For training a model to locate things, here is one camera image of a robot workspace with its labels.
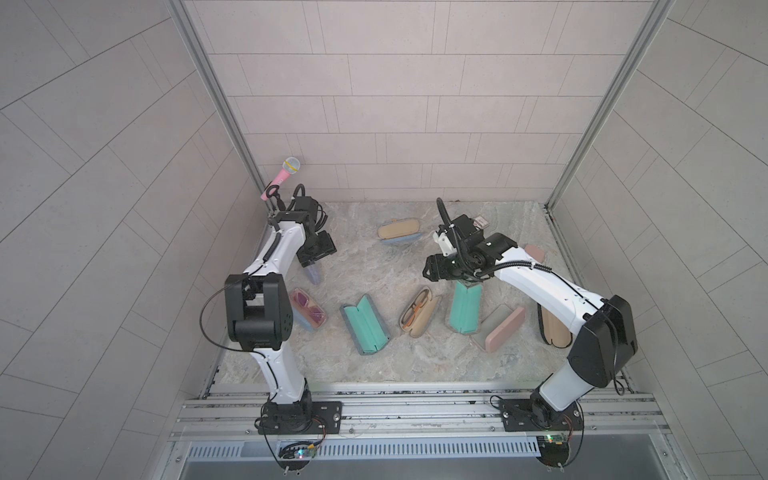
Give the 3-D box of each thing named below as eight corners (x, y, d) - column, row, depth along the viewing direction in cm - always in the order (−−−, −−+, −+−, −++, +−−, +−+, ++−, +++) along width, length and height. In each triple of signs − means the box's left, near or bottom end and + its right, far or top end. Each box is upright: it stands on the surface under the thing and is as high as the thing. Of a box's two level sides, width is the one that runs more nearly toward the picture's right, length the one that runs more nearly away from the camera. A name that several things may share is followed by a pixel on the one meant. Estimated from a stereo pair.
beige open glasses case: (396, 324, 88) (396, 319, 85) (423, 289, 96) (424, 284, 93) (419, 341, 85) (420, 337, 82) (446, 304, 92) (447, 299, 90)
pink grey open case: (486, 356, 82) (493, 347, 77) (468, 336, 86) (473, 326, 81) (521, 324, 88) (529, 314, 83) (503, 306, 92) (509, 296, 87)
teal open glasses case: (361, 360, 81) (360, 356, 78) (340, 313, 90) (338, 307, 87) (392, 343, 85) (392, 338, 81) (368, 299, 93) (367, 293, 90)
